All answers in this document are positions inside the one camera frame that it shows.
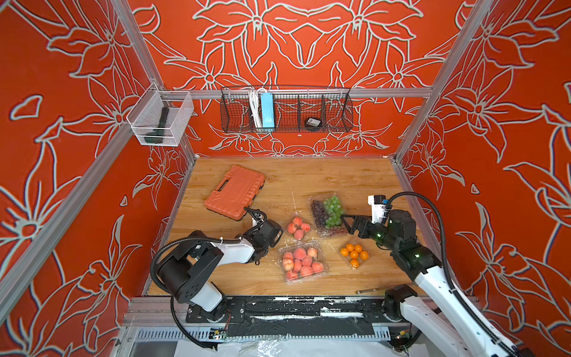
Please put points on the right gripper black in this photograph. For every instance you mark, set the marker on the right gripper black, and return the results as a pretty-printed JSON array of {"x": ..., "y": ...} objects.
[{"x": 371, "y": 225}]

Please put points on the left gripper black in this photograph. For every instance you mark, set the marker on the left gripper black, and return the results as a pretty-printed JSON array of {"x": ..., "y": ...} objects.
[{"x": 273, "y": 243}]

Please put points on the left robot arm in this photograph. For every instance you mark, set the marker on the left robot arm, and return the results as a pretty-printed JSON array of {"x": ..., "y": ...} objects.
[{"x": 182, "y": 268}]

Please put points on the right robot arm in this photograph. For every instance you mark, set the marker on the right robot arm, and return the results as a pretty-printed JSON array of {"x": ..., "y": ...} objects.
[{"x": 459, "y": 328}]

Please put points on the grape clamshell box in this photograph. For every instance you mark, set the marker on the grape clamshell box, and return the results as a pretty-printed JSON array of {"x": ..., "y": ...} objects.
[{"x": 327, "y": 211}]

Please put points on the orange plastic tool case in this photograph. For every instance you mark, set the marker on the orange plastic tool case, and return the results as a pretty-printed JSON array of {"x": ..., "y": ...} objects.
[{"x": 235, "y": 192}]

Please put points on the small peach clamshell box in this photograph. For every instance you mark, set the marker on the small peach clamshell box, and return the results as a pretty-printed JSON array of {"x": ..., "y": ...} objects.
[{"x": 298, "y": 227}]

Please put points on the large peach clamshell box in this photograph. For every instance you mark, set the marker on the large peach clamshell box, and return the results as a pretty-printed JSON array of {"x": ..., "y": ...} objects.
[{"x": 302, "y": 262}]

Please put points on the light blue box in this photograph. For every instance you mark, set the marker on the light blue box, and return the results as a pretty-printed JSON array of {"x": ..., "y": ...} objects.
[{"x": 267, "y": 108}]

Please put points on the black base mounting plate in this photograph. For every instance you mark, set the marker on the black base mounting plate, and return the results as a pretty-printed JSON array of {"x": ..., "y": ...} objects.
[{"x": 296, "y": 317}]

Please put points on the black wire wall basket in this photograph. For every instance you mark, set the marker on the black wire wall basket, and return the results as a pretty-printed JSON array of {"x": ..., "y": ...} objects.
[{"x": 240, "y": 108}]

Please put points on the clear acrylic wall bin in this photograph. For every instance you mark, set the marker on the clear acrylic wall bin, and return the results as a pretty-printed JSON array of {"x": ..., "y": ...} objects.
[{"x": 144, "y": 116}]

